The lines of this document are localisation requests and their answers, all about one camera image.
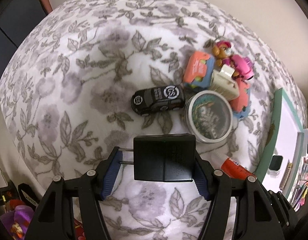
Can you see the black charger cube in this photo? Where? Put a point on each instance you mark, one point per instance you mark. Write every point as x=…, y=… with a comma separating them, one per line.
x=164, y=158

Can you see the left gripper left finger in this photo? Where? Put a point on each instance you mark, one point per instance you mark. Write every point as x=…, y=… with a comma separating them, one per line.
x=54, y=216

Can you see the orange blue case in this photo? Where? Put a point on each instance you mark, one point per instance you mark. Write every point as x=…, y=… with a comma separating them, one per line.
x=199, y=71
x=241, y=105

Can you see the gold black patterned lighter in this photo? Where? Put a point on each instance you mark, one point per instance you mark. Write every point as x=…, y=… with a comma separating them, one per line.
x=285, y=177

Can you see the pink pup toy figure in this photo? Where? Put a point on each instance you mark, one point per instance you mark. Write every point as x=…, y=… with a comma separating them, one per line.
x=221, y=51

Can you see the floral white blanket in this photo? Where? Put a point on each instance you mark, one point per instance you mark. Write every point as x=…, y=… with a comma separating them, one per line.
x=66, y=100

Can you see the white smart watch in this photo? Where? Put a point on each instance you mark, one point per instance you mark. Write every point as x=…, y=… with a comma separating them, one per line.
x=275, y=165

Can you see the teal white tray box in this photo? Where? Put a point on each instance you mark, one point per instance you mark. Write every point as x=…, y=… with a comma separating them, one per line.
x=286, y=137

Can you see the red white glue bottle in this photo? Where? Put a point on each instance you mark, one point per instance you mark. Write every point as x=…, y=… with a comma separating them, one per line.
x=229, y=166

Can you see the round tin with pearls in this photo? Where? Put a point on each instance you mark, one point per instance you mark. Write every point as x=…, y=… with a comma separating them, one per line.
x=208, y=116

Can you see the black toy car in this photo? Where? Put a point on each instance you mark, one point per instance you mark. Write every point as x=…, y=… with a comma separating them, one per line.
x=158, y=99

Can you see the cream hair claw clip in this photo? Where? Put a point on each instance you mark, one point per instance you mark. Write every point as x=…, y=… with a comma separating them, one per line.
x=223, y=83

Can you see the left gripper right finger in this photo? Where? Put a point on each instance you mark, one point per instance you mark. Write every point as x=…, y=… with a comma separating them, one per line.
x=260, y=214

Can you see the pink kids watch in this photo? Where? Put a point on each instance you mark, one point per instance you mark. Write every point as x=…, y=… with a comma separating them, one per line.
x=243, y=66

